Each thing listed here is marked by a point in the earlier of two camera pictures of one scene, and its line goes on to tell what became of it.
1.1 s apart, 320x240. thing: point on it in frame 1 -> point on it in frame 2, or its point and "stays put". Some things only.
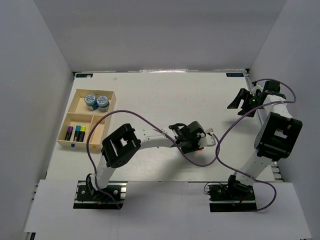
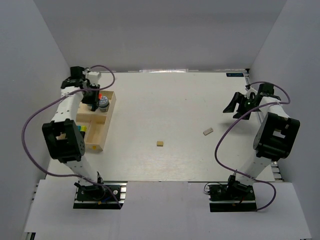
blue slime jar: x=103 y=103 stays put
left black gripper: x=195 y=147 -> x=94 y=101
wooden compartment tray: x=87 y=106 stays put
